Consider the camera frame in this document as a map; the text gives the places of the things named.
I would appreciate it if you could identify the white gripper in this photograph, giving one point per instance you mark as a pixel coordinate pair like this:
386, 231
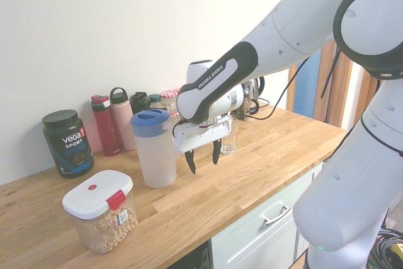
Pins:
195, 138

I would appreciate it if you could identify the translucent pitcher with blue lid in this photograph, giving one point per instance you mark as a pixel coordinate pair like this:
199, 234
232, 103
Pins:
154, 155

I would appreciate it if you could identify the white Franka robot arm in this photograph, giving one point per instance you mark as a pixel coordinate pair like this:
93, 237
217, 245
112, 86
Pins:
283, 29

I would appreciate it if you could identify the pink water bottle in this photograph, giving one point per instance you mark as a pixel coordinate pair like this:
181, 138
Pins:
123, 124

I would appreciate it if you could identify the dark red water bottle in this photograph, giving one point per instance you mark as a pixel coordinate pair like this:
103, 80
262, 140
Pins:
107, 133

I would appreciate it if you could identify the clear drinking glass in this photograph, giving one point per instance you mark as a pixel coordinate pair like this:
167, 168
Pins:
231, 143

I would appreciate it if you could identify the jar with red checkered lid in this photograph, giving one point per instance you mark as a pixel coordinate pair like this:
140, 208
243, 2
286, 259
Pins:
170, 99

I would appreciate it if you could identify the clear bottle with green lid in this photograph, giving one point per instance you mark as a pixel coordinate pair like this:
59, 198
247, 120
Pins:
155, 100

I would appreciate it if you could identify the glass French press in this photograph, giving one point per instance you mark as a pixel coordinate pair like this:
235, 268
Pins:
248, 95

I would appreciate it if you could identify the black shaker bottle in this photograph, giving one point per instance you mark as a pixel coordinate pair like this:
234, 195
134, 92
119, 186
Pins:
140, 102

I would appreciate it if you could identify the white cabinet drawer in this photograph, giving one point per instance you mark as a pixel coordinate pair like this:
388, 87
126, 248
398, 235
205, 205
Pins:
252, 243

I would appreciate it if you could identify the cereal container with white lid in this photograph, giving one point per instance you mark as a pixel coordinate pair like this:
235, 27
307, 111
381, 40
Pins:
97, 196

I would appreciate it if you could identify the blue door panel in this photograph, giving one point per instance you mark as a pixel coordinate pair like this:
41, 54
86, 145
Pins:
303, 89

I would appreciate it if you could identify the black Vega protein tub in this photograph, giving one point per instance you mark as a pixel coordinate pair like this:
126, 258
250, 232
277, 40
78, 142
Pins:
67, 146

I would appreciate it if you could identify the wooden door frame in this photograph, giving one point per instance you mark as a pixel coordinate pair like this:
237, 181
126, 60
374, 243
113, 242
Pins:
343, 92

